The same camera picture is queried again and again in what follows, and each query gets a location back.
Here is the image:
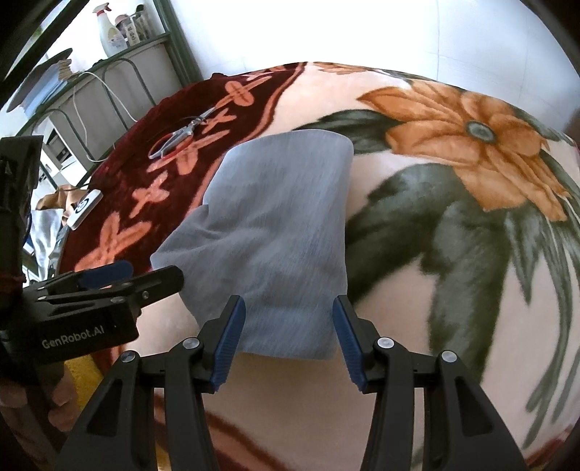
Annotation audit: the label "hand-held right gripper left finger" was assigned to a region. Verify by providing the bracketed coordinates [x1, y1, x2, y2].
[54, 294, 248, 471]

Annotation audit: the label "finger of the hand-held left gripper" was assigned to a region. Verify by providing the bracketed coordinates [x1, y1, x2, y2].
[44, 261, 133, 293]
[38, 266, 185, 313]

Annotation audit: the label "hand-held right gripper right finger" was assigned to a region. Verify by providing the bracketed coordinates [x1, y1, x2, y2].
[332, 294, 530, 471]

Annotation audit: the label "grey pants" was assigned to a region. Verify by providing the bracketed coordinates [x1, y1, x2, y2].
[149, 128, 354, 362]

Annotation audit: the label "person's left hand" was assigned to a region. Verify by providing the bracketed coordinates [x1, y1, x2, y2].
[0, 362, 81, 426]

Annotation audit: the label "yellow fluffy mat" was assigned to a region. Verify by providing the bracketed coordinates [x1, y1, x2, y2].
[63, 351, 107, 385]

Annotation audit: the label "white remote control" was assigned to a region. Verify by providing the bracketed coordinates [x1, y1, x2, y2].
[71, 190, 104, 227]

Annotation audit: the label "light blue cloth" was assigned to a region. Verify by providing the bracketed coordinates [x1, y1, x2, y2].
[25, 211, 69, 277]

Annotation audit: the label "brown object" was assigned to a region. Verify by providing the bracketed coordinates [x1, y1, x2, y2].
[35, 188, 80, 213]

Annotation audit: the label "floral fleece blanket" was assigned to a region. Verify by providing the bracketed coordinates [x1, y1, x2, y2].
[59, 61, 580, 471]

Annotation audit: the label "white cabinet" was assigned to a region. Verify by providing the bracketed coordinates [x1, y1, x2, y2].
[43, 45, 182, 182]

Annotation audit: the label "green metal rack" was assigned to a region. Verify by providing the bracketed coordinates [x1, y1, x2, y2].
[9, 0, 202, 191]

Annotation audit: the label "white spray bottle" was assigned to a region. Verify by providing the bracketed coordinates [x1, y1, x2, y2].
[93, 4, 128, 57]

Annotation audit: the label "pink capped bottle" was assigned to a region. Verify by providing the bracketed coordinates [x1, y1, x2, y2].
[114, 13, 137, 46]

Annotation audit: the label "clear jar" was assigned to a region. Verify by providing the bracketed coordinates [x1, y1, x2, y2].
[131, 4, 152, 41]

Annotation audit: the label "red handled scissors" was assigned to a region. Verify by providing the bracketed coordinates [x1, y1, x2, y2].
[149, 105, 218, 160]

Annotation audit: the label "white cable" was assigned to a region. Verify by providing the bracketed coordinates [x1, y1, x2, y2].
[70, 70, 139, 164]

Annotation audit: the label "black metal bed frame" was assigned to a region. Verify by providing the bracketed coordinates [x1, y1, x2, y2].
[0, 0, 91, 87]

